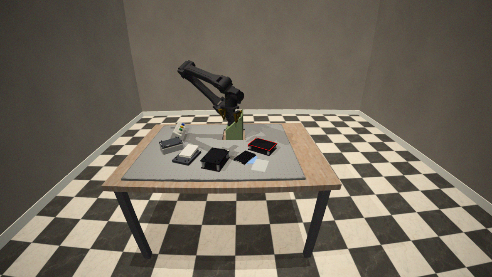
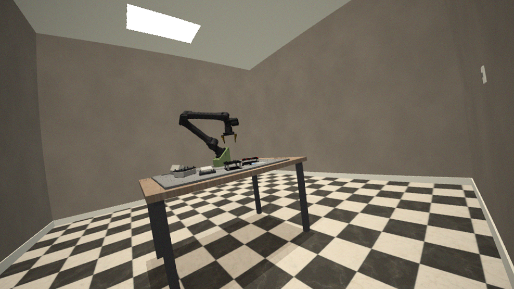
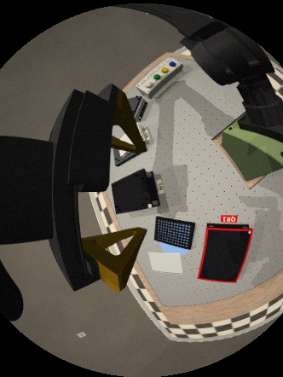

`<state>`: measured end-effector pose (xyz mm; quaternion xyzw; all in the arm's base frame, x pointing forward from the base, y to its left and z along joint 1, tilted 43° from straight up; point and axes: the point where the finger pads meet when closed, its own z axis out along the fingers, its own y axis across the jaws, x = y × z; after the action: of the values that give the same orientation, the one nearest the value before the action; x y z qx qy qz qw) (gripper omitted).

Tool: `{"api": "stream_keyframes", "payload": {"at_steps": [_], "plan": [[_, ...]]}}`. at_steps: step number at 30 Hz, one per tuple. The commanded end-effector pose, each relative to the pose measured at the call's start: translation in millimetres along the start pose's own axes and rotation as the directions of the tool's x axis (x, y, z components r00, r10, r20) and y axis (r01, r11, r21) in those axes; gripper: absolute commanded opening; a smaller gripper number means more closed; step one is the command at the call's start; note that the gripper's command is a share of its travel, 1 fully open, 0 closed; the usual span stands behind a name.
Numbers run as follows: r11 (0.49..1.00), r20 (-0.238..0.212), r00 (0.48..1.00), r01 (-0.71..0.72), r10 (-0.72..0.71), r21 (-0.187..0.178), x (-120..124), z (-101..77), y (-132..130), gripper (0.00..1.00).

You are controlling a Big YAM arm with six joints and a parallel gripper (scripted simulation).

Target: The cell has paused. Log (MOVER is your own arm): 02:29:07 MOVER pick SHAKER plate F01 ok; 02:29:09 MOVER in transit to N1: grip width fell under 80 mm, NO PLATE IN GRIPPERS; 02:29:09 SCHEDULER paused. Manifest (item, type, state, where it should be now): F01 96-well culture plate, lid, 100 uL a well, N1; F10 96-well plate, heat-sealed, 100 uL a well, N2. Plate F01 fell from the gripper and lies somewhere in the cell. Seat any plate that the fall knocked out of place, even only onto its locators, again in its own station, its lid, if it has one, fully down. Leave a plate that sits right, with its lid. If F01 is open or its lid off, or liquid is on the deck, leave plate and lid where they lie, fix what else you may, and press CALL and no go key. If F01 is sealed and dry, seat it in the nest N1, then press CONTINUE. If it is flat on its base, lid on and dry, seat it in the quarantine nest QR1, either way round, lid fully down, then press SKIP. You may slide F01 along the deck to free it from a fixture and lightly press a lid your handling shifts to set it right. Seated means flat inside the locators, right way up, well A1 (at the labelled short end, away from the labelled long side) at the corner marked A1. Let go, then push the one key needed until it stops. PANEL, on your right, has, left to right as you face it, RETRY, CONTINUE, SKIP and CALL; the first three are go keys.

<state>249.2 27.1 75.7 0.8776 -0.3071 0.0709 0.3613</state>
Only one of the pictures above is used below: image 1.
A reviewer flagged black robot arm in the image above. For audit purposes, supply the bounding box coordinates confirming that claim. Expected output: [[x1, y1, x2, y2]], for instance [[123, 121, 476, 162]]
[[177, 60, 244, 126]]

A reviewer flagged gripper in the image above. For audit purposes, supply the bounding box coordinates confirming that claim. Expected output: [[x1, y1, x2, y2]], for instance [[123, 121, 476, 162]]
[[218, 98, 242, 123]]

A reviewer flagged white button panel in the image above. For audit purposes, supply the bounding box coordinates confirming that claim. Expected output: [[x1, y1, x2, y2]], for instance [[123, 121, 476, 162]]
[[170, 121, 187, 142]]

